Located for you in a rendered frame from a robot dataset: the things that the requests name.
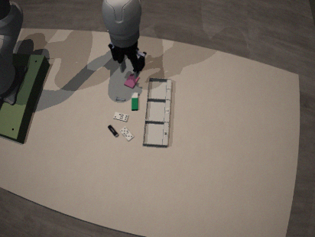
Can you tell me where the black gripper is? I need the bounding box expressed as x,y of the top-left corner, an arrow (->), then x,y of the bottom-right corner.
108,41 -> 147,79

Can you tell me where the grey three-compartment bin rack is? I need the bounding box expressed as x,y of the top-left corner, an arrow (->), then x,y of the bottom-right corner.
143,77 -> 172,148

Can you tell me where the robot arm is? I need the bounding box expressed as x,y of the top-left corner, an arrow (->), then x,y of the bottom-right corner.
0,0 -> 141,107

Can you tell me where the white domino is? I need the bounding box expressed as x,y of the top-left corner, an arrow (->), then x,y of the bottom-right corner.
114,112 -> 128,122
120,127 -> 134,141

